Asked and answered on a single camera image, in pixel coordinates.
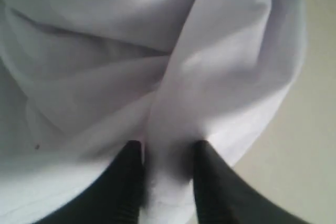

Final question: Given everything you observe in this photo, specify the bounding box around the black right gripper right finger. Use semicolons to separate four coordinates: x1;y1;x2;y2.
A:
191;140;292;224

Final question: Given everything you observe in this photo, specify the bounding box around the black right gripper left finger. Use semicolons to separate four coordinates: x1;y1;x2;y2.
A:
68;140;145;224

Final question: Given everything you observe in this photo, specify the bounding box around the white t-shirt with red print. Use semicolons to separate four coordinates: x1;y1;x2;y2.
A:
1;0;306;223

